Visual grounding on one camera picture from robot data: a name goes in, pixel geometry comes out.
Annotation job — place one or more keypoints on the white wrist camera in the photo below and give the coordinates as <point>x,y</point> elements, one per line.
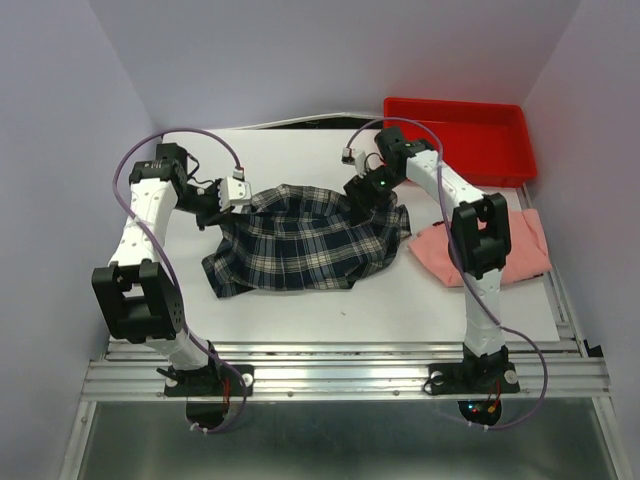
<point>233,192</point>
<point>357,159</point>

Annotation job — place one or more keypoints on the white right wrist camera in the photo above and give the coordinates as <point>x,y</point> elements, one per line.
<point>357,159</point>

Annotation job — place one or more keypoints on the red plastic bin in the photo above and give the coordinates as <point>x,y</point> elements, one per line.
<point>486,143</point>

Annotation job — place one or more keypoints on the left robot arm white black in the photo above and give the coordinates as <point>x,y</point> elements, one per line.
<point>137,291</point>

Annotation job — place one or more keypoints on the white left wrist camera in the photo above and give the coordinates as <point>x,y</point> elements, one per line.
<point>233,192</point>

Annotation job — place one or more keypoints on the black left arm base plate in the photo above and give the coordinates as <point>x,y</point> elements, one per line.
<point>208,392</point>

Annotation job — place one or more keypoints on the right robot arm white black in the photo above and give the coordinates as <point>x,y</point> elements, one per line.
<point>476,225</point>

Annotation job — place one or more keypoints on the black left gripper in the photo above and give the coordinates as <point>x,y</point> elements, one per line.
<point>215,217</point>

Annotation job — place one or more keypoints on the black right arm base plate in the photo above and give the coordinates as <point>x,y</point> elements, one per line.
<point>480,390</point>

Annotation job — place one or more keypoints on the navy plaid skirt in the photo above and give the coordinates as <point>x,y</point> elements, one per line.
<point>294,238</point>

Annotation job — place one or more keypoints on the pink folded skirt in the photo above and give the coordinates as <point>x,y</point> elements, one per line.
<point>529,256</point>

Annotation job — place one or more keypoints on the aluminium rail frame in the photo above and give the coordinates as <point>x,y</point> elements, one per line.
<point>338,387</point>

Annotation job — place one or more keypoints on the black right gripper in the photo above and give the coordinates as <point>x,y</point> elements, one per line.
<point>359,208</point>

